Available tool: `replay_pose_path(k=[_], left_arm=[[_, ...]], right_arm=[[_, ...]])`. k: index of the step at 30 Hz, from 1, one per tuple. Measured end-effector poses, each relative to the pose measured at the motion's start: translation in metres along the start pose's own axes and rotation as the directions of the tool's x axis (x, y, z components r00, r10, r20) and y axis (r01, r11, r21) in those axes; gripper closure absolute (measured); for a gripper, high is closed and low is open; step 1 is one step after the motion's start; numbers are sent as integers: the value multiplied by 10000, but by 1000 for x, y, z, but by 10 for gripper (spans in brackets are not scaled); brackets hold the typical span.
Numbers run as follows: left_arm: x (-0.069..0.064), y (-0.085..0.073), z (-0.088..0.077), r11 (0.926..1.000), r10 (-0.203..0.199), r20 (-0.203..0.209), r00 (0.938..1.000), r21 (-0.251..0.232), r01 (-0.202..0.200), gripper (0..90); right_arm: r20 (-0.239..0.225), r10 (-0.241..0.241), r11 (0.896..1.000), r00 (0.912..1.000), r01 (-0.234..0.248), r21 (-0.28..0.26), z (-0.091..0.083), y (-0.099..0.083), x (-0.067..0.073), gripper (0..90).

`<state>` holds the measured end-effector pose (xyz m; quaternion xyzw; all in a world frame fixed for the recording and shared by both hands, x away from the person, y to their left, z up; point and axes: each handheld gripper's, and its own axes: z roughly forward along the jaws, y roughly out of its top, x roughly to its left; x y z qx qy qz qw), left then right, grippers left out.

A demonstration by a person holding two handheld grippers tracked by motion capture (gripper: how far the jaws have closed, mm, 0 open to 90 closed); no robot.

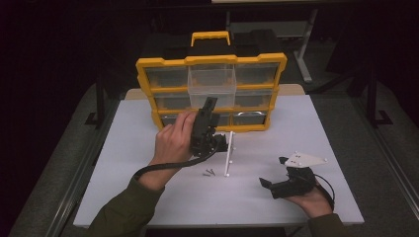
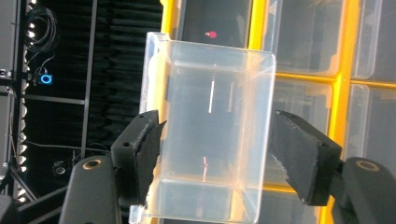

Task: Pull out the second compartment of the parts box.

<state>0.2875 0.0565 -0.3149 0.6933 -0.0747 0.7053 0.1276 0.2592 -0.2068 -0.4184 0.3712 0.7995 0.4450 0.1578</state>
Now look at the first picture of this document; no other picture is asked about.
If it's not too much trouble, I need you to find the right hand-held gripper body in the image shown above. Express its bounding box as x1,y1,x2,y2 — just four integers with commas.
271,150,330,199

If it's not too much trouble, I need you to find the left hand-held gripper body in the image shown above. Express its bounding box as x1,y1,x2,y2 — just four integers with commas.
190,113,237,178

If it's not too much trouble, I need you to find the clear plastic drawer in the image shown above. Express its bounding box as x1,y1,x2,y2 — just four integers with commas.
187,63,238,110

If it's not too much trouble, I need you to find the yellow organizer cabinet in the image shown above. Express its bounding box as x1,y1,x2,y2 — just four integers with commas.
135,30,289,135

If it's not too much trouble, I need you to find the person's right hand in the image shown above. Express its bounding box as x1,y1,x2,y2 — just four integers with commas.
284,187,334,219

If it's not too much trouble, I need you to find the person's left hand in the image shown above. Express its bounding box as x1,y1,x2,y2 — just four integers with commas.
149,111,199,165

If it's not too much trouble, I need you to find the grid of clear drawers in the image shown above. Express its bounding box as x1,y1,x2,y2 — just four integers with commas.
144,62,281,129

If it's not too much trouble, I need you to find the black metal stand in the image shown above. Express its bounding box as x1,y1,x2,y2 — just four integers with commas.
84,77,107,128
365,63,394,128

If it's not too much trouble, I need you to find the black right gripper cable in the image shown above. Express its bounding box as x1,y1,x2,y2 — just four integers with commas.
314,173,336,211

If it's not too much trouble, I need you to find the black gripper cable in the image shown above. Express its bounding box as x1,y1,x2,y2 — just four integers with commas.
132,132,229,181
314,173,336,211

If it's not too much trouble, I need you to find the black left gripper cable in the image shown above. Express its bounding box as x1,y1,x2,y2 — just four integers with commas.
132,132,229,181

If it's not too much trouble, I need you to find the metal frame rail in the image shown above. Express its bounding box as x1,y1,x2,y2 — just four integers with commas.
352,97,419,210
45,98,121,237

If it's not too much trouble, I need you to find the white desk frame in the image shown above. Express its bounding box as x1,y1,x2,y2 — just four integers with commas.
225,8,319,84

